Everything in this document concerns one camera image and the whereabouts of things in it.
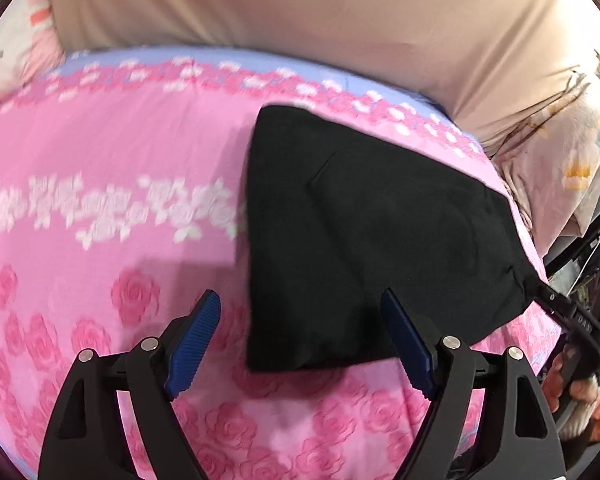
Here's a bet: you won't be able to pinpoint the pink white cartoon pillow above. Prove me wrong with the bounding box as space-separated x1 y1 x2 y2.
0 0 65 103

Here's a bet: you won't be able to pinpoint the person's right hand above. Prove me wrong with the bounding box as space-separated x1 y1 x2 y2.
541 348 600 413

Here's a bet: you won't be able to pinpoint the black pants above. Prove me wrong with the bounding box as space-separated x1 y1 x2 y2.
246 105 536 373

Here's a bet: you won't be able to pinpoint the pale floral pillow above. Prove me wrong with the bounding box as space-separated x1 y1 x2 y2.
493 72 600 256

